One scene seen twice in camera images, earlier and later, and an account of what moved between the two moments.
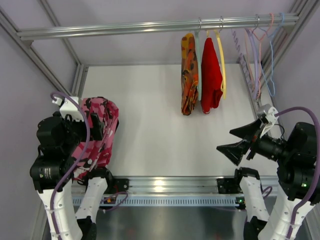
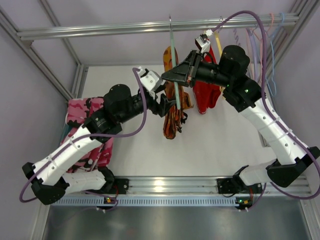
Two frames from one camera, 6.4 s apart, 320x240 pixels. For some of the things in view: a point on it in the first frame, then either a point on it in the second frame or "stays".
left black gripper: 97,126 to 154,104
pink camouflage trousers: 92,155 stays
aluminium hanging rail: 267,21 stays
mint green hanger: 198,32 to 173,63
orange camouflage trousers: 189,74 to 177,112
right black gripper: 253,140 to 191,69
